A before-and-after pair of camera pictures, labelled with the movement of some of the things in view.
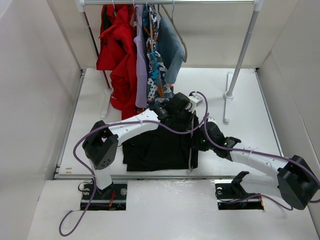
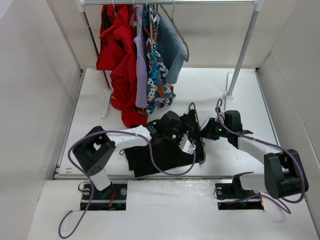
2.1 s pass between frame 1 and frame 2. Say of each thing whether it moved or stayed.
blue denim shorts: stayed
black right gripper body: moved
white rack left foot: stayed
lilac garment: stayed
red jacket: stayed
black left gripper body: moved
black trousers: stayed
